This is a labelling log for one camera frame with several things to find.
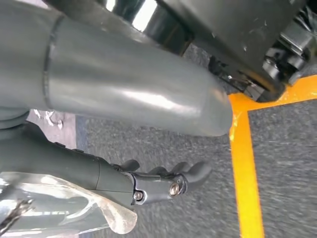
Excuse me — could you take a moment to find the clear plastic hand cover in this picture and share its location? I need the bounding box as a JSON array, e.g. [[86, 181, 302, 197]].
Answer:
[[0, 171, 138, 238]]

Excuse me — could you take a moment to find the yellow floor tape square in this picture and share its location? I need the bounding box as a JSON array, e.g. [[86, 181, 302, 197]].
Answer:
[[228, 74, 317, 238]]

